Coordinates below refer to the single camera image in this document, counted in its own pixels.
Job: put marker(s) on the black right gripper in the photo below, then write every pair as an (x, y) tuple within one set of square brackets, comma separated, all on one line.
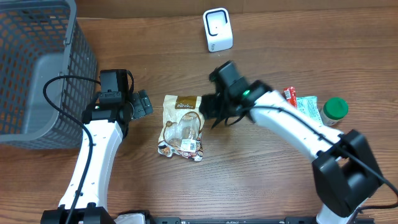
[(206, 109)]

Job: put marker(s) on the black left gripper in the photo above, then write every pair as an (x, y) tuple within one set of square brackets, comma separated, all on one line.
[(143, 103)]

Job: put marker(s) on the brown white snack bag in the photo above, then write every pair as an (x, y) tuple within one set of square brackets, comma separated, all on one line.
[(182, 128)]

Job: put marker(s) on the red stick sachet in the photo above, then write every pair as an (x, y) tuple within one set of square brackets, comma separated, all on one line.
[(290, 95)]

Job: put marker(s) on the teal orange snack packet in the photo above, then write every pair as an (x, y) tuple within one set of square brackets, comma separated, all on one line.
[(308, 105)]

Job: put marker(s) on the green lid jar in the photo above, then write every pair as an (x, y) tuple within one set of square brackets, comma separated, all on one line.
[(333, 111)]

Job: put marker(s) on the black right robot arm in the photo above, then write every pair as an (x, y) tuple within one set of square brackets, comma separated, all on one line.
[(345, 170)]

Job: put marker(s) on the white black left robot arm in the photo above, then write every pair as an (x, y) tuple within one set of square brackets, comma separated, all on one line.
[(105, 123)]

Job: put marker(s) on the white barcode scanner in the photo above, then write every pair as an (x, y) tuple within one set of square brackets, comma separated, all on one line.
[(218, 30)]

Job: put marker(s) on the grey plastic mesh basket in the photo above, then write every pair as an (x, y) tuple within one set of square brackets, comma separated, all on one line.
[(46, 61)]

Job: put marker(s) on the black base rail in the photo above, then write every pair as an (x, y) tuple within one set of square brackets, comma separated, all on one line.
[(176, 220)]

